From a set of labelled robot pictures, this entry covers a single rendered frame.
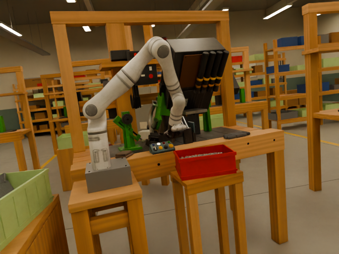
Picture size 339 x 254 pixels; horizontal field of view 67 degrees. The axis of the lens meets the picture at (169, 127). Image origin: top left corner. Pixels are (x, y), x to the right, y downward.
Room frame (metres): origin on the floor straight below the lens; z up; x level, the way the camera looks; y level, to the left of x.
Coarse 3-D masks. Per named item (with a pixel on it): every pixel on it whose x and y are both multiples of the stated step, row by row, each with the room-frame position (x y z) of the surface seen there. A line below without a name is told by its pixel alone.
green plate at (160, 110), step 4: (160, 96) 1.85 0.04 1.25; (160, 100) 1.84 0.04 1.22; (164, 100) 1.83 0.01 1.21; (160, 104) 1.82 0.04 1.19; (164, 104) 1.83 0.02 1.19; (156, 108) 1.90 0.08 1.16; (160, 108) 1.81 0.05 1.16; (164, 108) 1.83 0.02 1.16; (156, 112) 1.88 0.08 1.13; (160, 112) 1.81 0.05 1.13; (164, 112) 1.83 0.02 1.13; (168, 112) 1.84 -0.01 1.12; (156, 116) 1.87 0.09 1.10
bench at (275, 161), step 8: (232, 128) 2.30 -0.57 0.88; (240, 128) 2.26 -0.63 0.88; (248, 128) 2.21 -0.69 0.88; (80, 152) 1.96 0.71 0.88; (88, 152) 1.93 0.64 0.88; (272, 152) 1.86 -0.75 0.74; (280, 152) 1.86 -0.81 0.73; (80, 160) 1.69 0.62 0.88; (88, 160) 1.67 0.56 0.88; (272, 160) 1.86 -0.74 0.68; (280, 160) 1.86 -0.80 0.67; (272, 168) 1.87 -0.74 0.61; (280, 168) 1.86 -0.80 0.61; (272, 176) 1.87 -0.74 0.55; (280, 176) 1.85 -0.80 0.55; (272, 184) 1.87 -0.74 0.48; (280, 184) 1.85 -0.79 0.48; (272, 192) 1.88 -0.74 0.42; (280, 192) 1.85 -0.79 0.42; (272, 200) 1.88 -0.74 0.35; (280, 200) 1.85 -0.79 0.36; (232, 208) 2.45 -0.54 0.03; (272, 208) 1.89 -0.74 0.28; (280, 208) 1.85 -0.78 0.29; (272, 216) 1.89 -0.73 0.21; (280, 216) 1.85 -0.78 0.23; (272, 224) 1.90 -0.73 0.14; (280, 224) 1.85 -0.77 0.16; (272, 232) 1.90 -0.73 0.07; (280, 232) 1.85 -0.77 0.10; (280, 240) 1.84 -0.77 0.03
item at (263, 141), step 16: (192, 144) 1.72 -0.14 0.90; (208, 144) 1.67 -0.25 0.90; (224, 144) 1.70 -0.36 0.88; (240, 144) 1.74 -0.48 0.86; (256, 144) 1.78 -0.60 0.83; (272, 144) 1.83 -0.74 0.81; (128, 160) 1.49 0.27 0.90; (144, 160) 1.52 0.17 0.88; (160, 160) 1.55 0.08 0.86; (80, 176) 1.40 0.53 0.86; (144, 176) 1.52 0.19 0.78; (160, 176) 1.55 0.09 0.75
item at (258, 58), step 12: (240, 60) 9.34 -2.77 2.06; (252, 60) 9.34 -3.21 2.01; (240, 72) 9.31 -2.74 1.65; (252, 72) 9.66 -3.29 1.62; (264, 72) 9.41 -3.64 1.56; (240, 84) 9.31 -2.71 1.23; (252, 84) 9.36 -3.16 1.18; (264, 84) 9.40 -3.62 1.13; (252, 96) 9.36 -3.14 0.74; (264, 96) 9.40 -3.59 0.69
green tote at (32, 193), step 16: (16, 176) 1.25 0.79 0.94; (32, 176) 1.25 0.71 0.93; (48, 176) 1.25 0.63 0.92; (16, 192) 0.98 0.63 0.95; (32, 192) 1.09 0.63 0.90; (48, 192) 1.23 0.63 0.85; (0, 208) 0.87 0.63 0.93; (16, 208) 0.96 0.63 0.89; (32, 208) 1.07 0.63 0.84; (0, 224) 0.86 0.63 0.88; (16, 224) 0.94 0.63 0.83; (0, 240) 0.84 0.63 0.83
